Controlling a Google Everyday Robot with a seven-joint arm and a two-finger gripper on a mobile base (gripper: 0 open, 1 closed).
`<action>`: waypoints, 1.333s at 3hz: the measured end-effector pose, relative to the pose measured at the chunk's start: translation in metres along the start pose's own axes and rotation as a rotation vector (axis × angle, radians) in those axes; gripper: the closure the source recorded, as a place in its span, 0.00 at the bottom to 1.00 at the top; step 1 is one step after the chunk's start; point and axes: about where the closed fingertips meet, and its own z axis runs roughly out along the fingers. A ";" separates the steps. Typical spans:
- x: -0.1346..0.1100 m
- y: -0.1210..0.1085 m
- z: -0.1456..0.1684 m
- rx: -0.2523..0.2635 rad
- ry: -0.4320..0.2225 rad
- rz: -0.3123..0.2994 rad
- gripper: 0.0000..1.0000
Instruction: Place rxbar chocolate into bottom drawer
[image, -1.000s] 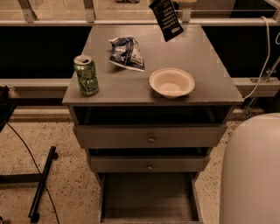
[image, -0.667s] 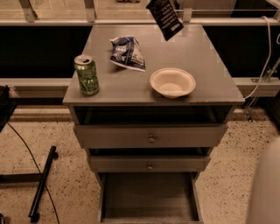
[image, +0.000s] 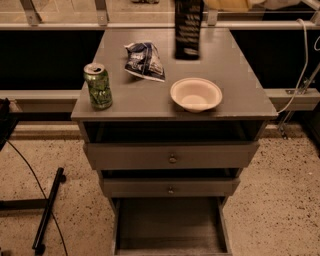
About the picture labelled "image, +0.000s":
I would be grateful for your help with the metal window railing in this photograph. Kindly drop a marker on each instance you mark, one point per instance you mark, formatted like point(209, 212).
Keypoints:
point(101, 14)

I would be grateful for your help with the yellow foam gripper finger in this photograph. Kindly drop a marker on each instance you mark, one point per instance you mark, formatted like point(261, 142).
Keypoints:
point(229, 5)

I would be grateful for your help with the black stand base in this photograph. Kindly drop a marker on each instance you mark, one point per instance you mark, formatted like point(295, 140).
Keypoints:
point(45, 204)

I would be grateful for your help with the dark chocolate rxbar wrapper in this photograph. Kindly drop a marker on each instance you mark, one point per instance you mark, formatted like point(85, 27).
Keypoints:
point(188, 19)

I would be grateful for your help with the blue white chip bag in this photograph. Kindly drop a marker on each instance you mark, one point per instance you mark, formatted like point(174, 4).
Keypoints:
point(144, 62)

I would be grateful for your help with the green soda can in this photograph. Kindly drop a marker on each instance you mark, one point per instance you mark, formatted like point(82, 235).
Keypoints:
point(97, 79)

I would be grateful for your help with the grey open bottom drawer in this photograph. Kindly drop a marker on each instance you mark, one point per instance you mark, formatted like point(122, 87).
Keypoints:
point(170, 227)

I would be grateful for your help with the grey middle drawer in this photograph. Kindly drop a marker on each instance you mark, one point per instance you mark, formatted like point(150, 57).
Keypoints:
point(168, 187)

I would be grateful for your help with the white paper bowl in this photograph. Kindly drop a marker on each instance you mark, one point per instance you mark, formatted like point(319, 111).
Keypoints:
point(196, 94)

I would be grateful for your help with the black object at left edge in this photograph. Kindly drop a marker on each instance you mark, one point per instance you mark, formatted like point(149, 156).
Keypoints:
point(7, 122)

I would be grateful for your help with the grey wooden drawer cabinet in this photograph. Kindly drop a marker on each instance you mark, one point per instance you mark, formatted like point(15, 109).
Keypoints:
point(144, 112)

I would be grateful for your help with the grey top drawer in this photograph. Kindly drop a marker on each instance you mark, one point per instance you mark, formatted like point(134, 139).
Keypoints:
point(148, 156)

